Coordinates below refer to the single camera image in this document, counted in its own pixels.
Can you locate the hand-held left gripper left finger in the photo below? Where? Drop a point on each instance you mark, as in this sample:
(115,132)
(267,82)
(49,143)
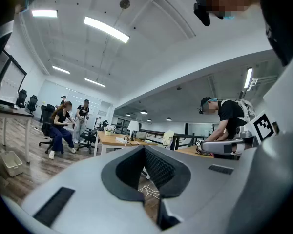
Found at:
(88,203)

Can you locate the grey desk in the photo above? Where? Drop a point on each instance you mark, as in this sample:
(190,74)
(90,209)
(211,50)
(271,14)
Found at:
(9,112)

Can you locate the white plastic bin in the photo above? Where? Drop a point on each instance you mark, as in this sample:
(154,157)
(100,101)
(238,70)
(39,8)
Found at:
(12,163)

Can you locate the round ceiling fixture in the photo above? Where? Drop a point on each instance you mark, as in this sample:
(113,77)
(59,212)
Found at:
(124,4)

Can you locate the black railing with wooden handrail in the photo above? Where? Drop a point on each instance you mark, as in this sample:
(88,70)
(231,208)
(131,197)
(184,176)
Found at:
(185,138)

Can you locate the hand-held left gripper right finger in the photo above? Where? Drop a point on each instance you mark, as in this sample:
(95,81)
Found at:
(200,191)

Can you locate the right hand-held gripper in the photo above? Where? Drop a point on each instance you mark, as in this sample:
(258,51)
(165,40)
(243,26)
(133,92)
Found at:
(262,127)

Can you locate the black office chair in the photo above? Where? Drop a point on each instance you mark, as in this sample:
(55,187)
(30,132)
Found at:
(46,123)
(88,136)
(32,103)
(21,98)

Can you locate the wooden table with white frame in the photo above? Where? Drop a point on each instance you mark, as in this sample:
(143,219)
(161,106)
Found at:
(188,151)

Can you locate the black head-mounted camera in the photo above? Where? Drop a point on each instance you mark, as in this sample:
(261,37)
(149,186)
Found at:
(201,8)

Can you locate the cream cloth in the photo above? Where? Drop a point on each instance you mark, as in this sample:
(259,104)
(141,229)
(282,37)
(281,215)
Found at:
(168,137)

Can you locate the pink flowers in white pot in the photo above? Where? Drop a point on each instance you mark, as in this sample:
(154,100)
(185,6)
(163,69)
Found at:
(109,130)

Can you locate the white power strip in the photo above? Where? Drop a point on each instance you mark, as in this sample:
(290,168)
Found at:
(121,140)

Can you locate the translucent plastic container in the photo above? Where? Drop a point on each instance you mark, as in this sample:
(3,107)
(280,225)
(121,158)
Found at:
(141,135)

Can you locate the long ceiling light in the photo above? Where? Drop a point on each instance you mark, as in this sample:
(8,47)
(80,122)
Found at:
(61,69)
(248,77)
(95,82)
(44,13)
(106,29)

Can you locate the white table lamp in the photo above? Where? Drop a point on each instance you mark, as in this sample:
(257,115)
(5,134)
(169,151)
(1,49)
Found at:
(133,125)

